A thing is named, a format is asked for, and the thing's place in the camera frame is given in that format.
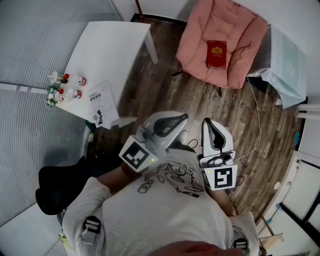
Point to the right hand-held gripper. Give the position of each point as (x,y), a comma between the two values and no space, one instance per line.
(222,177)

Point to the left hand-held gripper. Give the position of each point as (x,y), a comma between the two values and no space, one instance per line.
(138,155)

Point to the pink cushioned armchair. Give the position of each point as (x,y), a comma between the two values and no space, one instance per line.
(195,50)

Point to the red book with gold crest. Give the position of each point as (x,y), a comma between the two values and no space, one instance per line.
(216,58)

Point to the person's right forearm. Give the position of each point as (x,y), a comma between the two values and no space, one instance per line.
(221,200)

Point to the person's left forearm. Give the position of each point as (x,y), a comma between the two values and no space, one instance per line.
(112,181)

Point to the light blue covered table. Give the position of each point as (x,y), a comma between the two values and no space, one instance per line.
(285,62)

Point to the white shoe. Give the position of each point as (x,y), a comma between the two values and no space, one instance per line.
(182,136)

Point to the black trousers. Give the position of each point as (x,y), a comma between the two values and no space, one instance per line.
(183,147)

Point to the white booklet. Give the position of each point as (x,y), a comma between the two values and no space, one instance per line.
(102,105)

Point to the small white round disc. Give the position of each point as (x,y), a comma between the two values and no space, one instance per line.
(276,185)

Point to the small teal object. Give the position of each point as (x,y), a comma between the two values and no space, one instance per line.
(296,138)

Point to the teal bin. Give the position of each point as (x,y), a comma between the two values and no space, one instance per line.
(90,124)

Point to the white printed t-shirt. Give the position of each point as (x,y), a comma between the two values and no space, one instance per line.
(162,212)

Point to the white pipe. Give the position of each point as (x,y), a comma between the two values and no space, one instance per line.
(310,114)
(310,107)

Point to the white side table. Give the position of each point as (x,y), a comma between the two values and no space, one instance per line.
(105,50)

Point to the red-capped clear bottle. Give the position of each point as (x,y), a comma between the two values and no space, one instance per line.
(75,79)
(71,93)

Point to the wooden easel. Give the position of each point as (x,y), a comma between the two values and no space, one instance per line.
(271,237)

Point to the small brown bottle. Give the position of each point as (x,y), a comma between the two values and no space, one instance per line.
(63,80)

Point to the small red-capped bottle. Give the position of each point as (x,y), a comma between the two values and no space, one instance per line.
(58,98)

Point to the dark red coat rack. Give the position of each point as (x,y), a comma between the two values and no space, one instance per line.
(138,7)

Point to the black bag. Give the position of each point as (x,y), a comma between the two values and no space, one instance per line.
(57,190)

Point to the white cabinet with black frame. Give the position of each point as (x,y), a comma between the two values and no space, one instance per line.
(300,187)

